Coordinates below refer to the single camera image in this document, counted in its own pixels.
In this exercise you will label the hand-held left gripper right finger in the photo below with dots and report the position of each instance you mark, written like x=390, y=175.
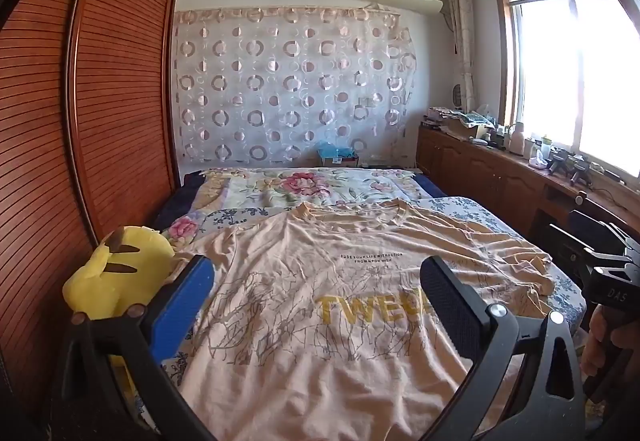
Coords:
x=450, y=316

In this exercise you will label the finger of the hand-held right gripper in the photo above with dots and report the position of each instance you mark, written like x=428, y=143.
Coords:
x=620, y=235
x=570, y=237

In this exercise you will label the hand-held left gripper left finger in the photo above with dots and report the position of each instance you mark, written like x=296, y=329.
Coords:
x=182, y=306

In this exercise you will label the beige printed t-shirt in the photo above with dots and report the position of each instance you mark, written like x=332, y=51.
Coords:
x=300, y=321

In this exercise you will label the person's right hand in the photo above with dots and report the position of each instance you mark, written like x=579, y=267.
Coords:
x=597, y=341

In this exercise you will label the black mini tripod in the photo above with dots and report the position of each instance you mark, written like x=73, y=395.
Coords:
x=581, y=171
x=559, y=163

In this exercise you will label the yellow plush toy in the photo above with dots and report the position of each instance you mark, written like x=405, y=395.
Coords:
x=115, y=271

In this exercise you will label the blue floral bed sheet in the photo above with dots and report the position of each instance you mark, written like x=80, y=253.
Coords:
x=480, y=216

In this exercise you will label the long wooden cabinet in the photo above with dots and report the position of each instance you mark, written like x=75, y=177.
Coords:
x=490, y=176

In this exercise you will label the white plastic bottle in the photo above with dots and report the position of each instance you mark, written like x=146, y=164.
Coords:
x=516, y=141

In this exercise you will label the pile of papers and bags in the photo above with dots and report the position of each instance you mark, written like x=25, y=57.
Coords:
x=460, y=118

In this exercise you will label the wooden framed window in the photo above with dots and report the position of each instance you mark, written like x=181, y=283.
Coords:
x=575, y=71

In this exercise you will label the blue tissue box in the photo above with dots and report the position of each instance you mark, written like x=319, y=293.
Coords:
x=340, y=160

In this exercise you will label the wooden louvered wardrobe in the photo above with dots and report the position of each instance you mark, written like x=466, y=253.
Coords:
x=115, y=96

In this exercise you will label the patterned window curtain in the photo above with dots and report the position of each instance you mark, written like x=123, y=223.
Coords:
x=462, y=31

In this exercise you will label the sheer circle-patterned curtain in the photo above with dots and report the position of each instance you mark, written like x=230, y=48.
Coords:
x=280, y=86

